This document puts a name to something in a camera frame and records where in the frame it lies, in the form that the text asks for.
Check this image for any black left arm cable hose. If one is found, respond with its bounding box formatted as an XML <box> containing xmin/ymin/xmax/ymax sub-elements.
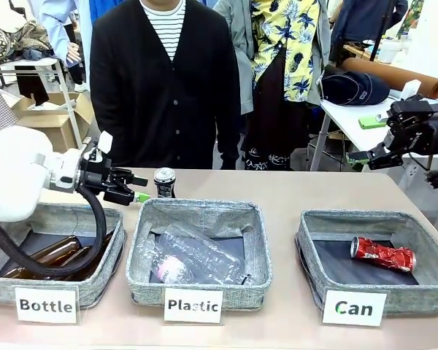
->
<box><xmin>0</xmin><ymin>184</ymin><xmax>108</xmax><ymax>281</ymax></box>

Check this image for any person in black cardigan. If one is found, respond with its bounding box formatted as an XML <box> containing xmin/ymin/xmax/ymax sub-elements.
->
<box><xmin>89</xmin><ymin>0</ymin><xmax>242</xmax><ymax>171</ymax></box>

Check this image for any grey fabric basket bottle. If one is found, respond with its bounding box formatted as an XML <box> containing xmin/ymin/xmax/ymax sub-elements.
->
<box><xmin>0</xmin><ymin>202</ymin><xmax>127</xmax><ymax>309</ymax></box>

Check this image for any pile of patterned clothes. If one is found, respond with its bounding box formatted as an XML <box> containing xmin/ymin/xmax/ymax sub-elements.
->
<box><xmin>0</xmin><ymin>20</ymin><xmax>55</xmax><ymax>62</ymax></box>

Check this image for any crushed red can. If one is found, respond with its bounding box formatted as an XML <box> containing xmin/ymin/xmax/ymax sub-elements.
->
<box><xmin>350</xmin><ymin>236</ymin><xmax>418</xmax><ymax>273</ymax></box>

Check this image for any white Plastic label card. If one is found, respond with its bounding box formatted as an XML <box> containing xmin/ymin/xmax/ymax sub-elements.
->
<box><xmin>163</xmin><ymin>287</ymin><xmax>223</xmax><ymax>324</ymax></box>

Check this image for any navy baseball cap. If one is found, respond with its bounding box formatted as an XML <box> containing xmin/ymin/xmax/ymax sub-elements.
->
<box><xmin>320</xmin><ymin>69</ymin><xmax>391</xmax><ymax>107</ymax></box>

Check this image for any person in yellow floral shirt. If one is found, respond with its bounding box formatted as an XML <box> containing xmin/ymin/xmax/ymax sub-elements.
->
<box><xmin>213</xmin><ymin>0</ymin><xmax>332</xmax><ymax>171</ymax></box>

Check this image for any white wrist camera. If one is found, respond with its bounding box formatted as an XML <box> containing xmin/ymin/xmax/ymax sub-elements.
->
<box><xmin>96</xmin><ymin>131</ymin><xmax>115</xmax><ymax>155</ymax></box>
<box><xmin>400</xmin><ymin>79</ymin><xmax>421</xmax><ymax>101</ymax></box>

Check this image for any white bucket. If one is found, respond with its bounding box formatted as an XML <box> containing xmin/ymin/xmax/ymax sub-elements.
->
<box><xmin>378</xmin><ymin>38</ymin><xmax>403</xmax><ymax>63</ymax></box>

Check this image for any plastic bottle with pink label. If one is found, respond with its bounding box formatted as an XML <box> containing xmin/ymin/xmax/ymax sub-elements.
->
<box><xmin>137</xmin><ymin>236</ymin><xmax>205</xmax><ymax>285</ymax></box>

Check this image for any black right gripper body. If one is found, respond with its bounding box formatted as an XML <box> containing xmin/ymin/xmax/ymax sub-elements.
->
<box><xmin>385</xmin><ymin>98</ymin><xmax>438</xmax><ymax>158</ymax></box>

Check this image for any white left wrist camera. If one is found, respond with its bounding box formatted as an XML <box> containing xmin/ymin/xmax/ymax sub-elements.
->
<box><xmin>96</xmin><ymin>131</ymin><xmax>115</xmax><ymax>155</ymax></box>

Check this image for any grey fabric basket can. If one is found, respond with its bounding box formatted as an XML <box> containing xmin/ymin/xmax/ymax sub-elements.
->
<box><xmin>294</xmin><ymin>209</ymin><xmax>438</xmax><ymax>316</ymax></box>

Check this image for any white background table frame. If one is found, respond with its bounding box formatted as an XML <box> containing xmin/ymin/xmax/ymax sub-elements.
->
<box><xmin>0</xmin><ymin>57</ymin><xmax>84</xmax><ymax>147</ymax></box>

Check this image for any open cardboard box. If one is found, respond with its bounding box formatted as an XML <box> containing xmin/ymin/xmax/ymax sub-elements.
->
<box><xmin>9</xmin><ymin>93</ymin><xmax>94</xmax><ymax>154</ymax></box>

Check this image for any white Can label card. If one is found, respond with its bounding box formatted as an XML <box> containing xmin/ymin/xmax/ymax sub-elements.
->
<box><xmin>322</xmin><ymin>289</ymin><xmax>387</xmax><ymax>327</ymax></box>

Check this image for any black drink can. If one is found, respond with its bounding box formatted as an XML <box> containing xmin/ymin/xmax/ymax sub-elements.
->
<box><xmin>153</xmin><ymin>167</ymin><xmax>177</xmax><ymax>200</ymax></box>

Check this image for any clear crushed plastic bottle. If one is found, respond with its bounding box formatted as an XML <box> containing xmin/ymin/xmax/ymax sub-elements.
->
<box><xmin>156</xmin><ymin>222</ymin><xmax>246</xmax><ymax>285</ymax></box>

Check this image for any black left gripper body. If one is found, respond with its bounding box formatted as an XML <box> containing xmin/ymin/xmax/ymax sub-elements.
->
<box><xmin>78</xmin><ymin>145</ymin><xmax>133</xmax><ymax>200</ymax></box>

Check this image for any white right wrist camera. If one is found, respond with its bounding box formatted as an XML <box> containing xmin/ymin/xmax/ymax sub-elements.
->
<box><xmin>400</xmin><ymin>79</ymin><xmax>421</xmax><ymax>101</ymax></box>

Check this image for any white power socket box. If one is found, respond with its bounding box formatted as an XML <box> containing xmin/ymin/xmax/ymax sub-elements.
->
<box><xmin>404</xmin><ymin>161</ymin><xmax>426</xmax><ymax>191</ymax></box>

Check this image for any grey fabric basket plastic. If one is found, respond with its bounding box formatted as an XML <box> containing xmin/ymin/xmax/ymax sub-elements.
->
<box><xmin>126</xmin><ymin>198</ymin><xmax>274</xmax><ymax>311</ymax></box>

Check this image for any brown glass bottle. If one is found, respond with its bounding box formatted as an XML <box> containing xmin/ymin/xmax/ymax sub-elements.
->
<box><xmin>1</xmin><ymin>265</ymin><xmax>65</xmax><ymax>281</ymax></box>
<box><xmin>27</xmin><ymin>233</ymin><xmax>115</xmax><ymax>273</ymax></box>

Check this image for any white Bottle label card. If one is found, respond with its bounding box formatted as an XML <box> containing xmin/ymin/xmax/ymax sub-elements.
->
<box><xmin>14</xmin><ymin>287</ymin><xmax>77</xmax><ymax>324</ymax></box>

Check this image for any brown rolled sheet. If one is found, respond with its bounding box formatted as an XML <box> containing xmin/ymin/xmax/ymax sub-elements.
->
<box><xmin>341</xmin><ymin>58</ymin><xmax>438</xmax><ymax>99</ymax></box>

